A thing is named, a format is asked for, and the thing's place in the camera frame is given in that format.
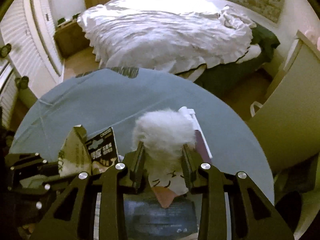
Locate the white printed snack bag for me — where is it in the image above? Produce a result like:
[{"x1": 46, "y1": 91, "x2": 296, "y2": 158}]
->
[{"x1": 58, "y1": 125, "x2": 92, "y2": 178}]

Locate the white fluffy sock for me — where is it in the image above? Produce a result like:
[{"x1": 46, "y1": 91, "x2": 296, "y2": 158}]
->
[{"x1": 132, "y1": 109, "x2": 196, "y2": 209}]

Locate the blue printed packet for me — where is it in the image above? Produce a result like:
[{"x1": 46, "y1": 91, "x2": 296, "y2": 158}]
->
[{"x1": 124, "y1": 197, "x2": 198, "y2": 239}]

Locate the black battery card pack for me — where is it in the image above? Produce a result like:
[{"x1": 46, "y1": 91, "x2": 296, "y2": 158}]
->
[{"x1": 85, "y1": 127, "x2": 119, "y2": 175}]

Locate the white purple box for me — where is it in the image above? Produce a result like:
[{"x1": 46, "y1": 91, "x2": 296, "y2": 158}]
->
[{"x1": 178, "y1": 106, "x2": 212, "y2": 164}]

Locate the white bedside cabinet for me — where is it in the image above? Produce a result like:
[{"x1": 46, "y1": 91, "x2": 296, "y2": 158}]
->
[{"x1": 247, "y1": 31, "x2": 319, "y2": 172}]

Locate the white radiator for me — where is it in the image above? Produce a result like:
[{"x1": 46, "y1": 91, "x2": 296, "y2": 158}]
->
[{"x1": 1, "y1": 63, "x2": 18, "y2": 129}]

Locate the grey blue table cloth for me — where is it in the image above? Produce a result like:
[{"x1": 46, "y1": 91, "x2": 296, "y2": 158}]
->
[{"x1": 10, "y1": 69, "x2": 274, "y2": 200}]

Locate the brown wooden nightstand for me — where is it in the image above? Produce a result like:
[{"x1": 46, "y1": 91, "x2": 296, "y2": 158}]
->
[{"x1": 54, "y1": 21, "x2": 89, "y2": 59}]

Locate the dark green blanket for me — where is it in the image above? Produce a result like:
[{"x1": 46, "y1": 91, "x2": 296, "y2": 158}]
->
[{"x1": 251, "y1": 22, "x2": 280, "y2": 62}]

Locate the white rumpled duvet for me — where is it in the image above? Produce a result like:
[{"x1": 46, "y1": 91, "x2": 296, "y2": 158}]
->
[{"x1": 77, "y1": 0, "x2": 261, "y2": 74}]

